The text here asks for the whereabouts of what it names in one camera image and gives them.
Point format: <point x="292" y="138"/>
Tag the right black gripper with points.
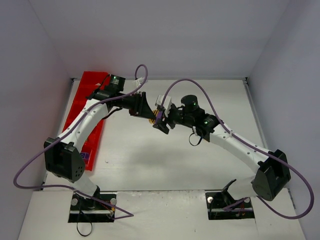
<point x="171" y="119"/>

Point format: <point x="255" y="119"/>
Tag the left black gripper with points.
<point x="139" y="104"/>

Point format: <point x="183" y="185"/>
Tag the yellow black striped lego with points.
<point x="152" y="116"/>

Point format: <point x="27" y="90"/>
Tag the purple yellow striped lego stack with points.
<point x="159" y="118"/>

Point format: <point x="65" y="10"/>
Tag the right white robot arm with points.
<point x="269" y="176"/>

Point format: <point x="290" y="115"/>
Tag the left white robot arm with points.
<point x="63" y="153"/>

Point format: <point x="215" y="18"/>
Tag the red divided plastic bin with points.
<point x="90" y="81"/>

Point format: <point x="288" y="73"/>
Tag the purple lego in bin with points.
<point x="85" y="156"/>

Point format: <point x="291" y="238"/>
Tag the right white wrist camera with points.
<point x="164" y="104"/>

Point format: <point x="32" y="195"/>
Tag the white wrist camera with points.
<point x="164" y="104"/>
<point x="140" y="81"/>

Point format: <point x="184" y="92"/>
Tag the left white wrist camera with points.
<point x="140" y="81"/>

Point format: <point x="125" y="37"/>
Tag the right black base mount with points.
<point x="221" y="205"/>

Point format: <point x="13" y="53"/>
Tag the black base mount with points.
<point x="86" y="210"/>
<point x="221" y="205"/>

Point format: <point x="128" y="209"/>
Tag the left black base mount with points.
<point x="86" y="210"/>

